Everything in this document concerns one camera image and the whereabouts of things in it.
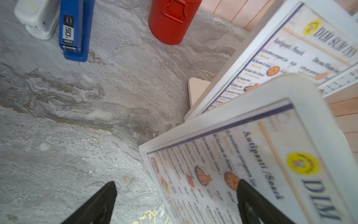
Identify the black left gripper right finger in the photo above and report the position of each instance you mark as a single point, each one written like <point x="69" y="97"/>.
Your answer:
<point x="255" y="208"/>

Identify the white menu holder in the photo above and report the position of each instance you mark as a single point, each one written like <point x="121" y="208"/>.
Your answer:
<point x="315" y="114"/>
<point x="223" y="84"/>

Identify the red metal pen cup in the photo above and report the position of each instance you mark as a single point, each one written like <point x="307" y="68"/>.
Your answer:
<point x="169" y="20"/>

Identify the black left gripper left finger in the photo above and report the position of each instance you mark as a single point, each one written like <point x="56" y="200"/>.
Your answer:
<point x="98" y="209"/>

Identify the blue stapler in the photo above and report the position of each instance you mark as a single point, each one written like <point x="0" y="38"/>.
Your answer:
<point x="75" y="23"/>

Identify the Dim Sum Inn menu front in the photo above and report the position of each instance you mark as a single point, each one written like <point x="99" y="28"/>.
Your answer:
<point x="198" y="174"/>

